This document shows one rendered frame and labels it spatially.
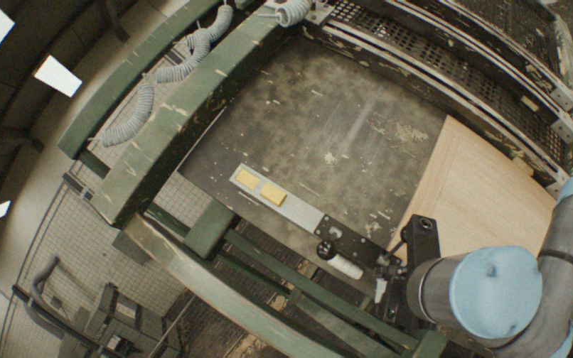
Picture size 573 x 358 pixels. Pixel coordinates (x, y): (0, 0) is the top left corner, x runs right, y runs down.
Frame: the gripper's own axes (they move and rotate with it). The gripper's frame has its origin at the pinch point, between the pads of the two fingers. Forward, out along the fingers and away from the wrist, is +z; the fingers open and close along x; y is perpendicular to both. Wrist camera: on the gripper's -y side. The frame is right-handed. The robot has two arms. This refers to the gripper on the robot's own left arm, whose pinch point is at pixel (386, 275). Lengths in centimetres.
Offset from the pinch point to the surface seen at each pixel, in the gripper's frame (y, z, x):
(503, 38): -90, 5, 47
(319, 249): -2.1, -3.1, -13.5
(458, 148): -36.3, 10.5, 20.6
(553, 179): -34, 6, 57
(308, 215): -10.0, 8.1, -16.5
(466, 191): -24.4, 10.5, 22.9
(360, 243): -6.2, 7.1, -4.6
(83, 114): -28, 17, -102
